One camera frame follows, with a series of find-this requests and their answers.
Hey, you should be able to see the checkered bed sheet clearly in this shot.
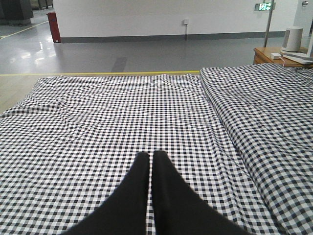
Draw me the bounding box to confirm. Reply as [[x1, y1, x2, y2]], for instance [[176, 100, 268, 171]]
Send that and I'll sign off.
[[0, 73, 245, 235]]

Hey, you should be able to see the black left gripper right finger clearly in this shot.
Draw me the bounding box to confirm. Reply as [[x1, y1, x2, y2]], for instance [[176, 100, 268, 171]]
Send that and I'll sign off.
[[152, 151, 247, 235]]

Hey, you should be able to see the wooden nightstand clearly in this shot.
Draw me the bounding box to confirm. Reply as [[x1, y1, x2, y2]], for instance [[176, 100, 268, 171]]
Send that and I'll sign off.
[[253, 47, 313, 69]]

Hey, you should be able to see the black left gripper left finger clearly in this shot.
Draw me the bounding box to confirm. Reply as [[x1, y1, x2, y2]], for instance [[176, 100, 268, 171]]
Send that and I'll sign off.
[[63, 152, 150, 235]]

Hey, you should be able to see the green exit sign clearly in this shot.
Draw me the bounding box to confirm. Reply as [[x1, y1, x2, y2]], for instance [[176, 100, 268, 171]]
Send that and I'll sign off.
[[254, 2, 272, 11]]

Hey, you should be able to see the checkered quilt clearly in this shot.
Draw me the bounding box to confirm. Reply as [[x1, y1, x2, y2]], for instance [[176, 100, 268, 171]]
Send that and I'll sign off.
[[200, 63, 313, 235]]

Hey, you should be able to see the white cylindrical lamp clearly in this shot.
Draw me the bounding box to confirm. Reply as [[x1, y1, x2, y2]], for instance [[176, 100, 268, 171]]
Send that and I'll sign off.
[[281, 26, 303, 54]]

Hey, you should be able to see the white flat stand base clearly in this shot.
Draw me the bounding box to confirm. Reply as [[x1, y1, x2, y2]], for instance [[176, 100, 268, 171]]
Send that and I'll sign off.
[[283, 52, 313, 65]]

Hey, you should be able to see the metal pole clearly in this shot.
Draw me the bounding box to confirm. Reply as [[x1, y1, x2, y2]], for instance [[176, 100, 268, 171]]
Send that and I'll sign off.
[[263, 10, 272, 47]]

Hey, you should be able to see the red fire cabinet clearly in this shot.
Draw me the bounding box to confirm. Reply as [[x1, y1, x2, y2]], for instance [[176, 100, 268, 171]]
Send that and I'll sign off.
[[47, 12, 61, 43]]

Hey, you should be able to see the white phone charger block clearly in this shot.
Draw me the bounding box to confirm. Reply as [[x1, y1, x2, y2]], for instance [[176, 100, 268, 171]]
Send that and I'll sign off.
[[270, 53, 282, 60]]

